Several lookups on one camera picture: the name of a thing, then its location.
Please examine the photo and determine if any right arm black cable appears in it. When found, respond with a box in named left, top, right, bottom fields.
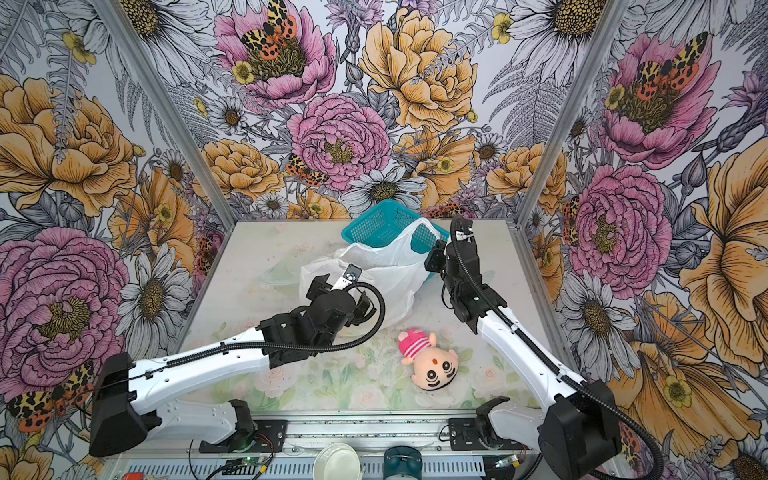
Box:
left=449, top=218, right=666, bottom=480

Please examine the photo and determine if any dark green round container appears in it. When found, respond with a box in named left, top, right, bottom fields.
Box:
left=382, top=446, right=424, bottom=480

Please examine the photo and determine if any translucent white plastic bag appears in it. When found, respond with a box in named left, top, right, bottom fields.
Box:
left=299, top=219, right=441, bottom=328

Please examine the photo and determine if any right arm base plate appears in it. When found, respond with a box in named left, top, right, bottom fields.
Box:
left=448, top=417, right=524, bottom=451

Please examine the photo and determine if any white round cup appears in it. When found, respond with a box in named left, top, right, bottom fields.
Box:
left=313, top=443, right=363, bottom=480

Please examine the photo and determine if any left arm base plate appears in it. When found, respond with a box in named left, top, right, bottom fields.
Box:
left=198, top=419, right=288, bottom=454

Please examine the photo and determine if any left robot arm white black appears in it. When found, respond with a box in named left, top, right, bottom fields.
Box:
left=89, top=266, right=386, bottom=458

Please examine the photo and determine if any plush doll pink hat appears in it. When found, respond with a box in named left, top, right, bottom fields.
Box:
left=397, top=328, right=459, bottom=391

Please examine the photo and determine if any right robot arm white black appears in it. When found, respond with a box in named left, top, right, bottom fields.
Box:
left=425, top=215, right=621, bottom=479

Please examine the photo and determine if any teal plastic basket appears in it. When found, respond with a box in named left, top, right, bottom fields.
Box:
left=341, top=200, right=449, bottom=254

